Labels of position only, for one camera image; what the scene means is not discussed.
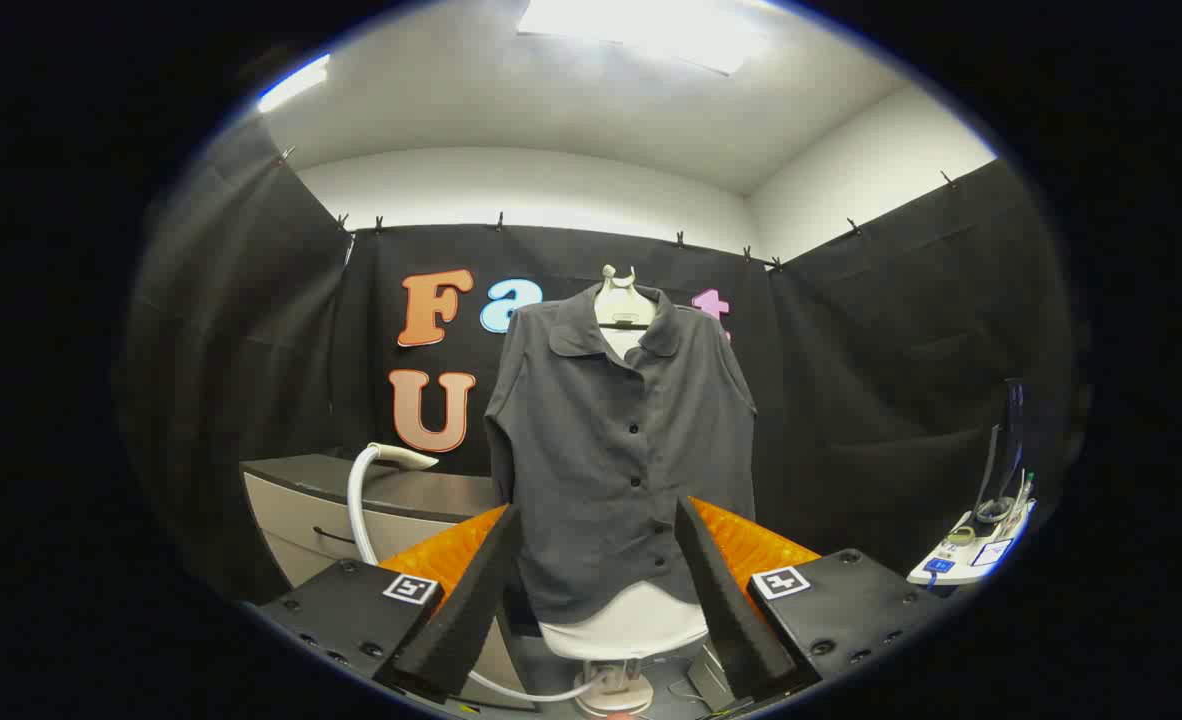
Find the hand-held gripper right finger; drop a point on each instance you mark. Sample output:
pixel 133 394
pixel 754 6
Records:
pixel 736 620

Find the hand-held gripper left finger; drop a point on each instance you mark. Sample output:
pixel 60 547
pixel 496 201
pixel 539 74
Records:
pixel 461 630

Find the grey button shirt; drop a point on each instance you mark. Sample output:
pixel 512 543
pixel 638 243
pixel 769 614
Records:
pixel 601 450

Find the white garment form stand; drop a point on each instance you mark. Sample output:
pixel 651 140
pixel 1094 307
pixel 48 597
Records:
pixel 621 630

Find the grey drawer cabinet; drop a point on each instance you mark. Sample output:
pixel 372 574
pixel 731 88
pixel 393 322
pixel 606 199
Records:
pixel 391 495

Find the white power strip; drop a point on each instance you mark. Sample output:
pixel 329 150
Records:
pixel 961 565

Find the black upright stand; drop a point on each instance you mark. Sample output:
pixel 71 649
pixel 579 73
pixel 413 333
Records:
pixel 1011 430

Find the row of black clips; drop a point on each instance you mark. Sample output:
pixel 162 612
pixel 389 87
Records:
pixel 499 221

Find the ceiling strip light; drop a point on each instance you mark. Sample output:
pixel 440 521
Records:
pixel 294 83

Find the ceiling light panel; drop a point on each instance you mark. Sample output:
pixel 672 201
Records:
pixel 641 30

